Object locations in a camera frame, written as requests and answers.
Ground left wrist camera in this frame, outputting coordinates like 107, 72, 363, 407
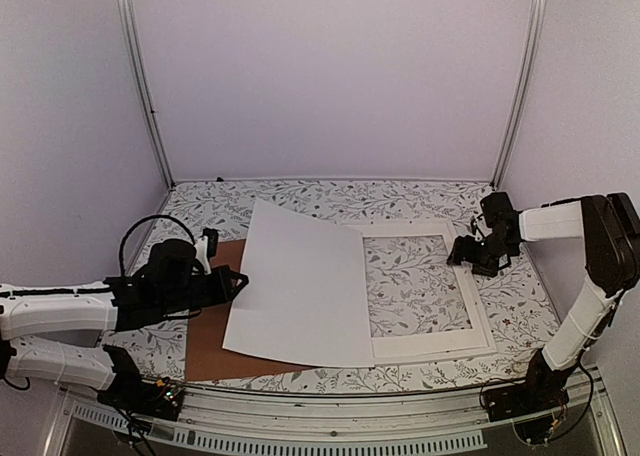
194, 228, 219, 275

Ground red sunset photo print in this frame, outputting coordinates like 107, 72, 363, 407
223, 200, 374, 368

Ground right aluminium corner post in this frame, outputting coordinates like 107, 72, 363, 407
491, 0, 547, 189

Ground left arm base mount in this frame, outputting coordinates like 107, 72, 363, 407
97, 345, 184, 422

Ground white picture frame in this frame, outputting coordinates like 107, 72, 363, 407
351, 220, 496, 366

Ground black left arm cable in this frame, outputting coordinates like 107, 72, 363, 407
118, 214, 199, 277

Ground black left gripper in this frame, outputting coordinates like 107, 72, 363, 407
159, 265, 248, 317

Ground left aluminium corner post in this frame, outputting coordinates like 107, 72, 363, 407
116, 0, 176, 190

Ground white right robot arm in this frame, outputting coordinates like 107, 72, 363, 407
447, 192, 639, 372

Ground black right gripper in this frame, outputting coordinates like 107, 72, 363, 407
446, 233, 518, 278

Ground aluminium corner post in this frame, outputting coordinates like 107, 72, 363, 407
116, 0, 176, 190
491, 0, 547, 189

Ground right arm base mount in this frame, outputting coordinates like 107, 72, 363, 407
479, 349, 577, 445

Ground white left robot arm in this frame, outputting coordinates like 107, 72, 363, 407
1, 237, 249, 410

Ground front aluminium rail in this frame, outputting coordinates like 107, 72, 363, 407
45, 366, 625, 455

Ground floral patterned table mat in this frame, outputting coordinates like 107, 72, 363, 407
103, 181, 559, 394

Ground brown cardboard backing board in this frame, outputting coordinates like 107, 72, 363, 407
183, 240, 321, 383

